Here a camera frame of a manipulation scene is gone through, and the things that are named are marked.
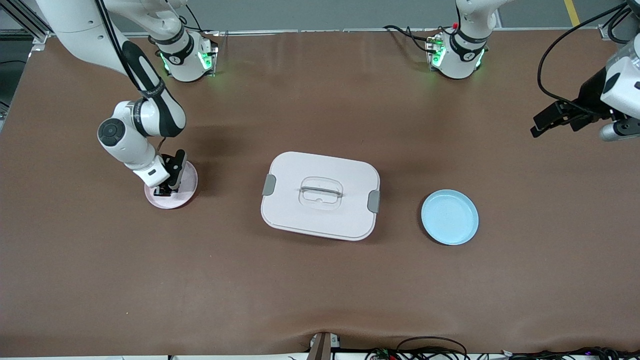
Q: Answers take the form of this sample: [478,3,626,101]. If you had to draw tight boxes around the pale pink round plate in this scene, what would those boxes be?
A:
[144,160,199,210]

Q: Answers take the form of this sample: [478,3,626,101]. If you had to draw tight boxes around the light blue round plate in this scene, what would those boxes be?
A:
[420,189,480,246]

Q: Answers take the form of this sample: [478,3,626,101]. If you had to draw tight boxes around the pink box with white lid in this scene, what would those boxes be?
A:
[260,151,381,242]

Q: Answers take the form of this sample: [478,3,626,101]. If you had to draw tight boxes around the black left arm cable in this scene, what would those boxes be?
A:
[537,2,640,110]

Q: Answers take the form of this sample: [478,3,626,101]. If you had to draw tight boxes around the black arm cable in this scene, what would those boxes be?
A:
[94,0,187,139]
[537,2,640,110]

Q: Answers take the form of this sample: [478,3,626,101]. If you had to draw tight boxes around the aluminium frame post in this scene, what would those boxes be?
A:
[599,0,640,42]
[0,0,56,45]

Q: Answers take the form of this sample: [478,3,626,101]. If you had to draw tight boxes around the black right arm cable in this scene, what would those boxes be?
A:
[94,0,187,139]

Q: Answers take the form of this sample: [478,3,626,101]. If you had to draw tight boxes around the tangled cable bundle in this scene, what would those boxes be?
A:
[500,346,640,360]

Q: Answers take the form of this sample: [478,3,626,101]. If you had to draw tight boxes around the black looped cable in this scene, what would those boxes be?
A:
[396,336,469,360]

